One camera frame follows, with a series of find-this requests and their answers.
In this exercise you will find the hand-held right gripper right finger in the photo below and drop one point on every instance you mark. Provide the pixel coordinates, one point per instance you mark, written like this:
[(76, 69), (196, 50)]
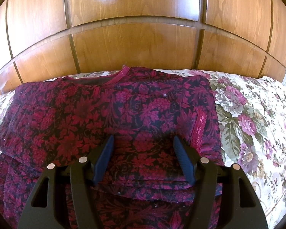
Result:
[(184, 162)]

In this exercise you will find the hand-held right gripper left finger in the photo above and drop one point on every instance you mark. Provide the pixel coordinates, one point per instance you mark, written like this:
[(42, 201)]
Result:
[(102, 163)]

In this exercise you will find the dark red floral garment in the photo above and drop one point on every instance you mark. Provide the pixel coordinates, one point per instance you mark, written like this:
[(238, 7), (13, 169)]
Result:
[(97, 114)]

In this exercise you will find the white floral bedspread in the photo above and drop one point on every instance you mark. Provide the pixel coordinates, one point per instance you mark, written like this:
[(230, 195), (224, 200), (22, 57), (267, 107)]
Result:
[(252, 114)]

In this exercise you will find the wooden wardrobe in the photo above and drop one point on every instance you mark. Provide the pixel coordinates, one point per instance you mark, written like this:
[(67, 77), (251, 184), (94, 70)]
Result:
[(138, 35)]

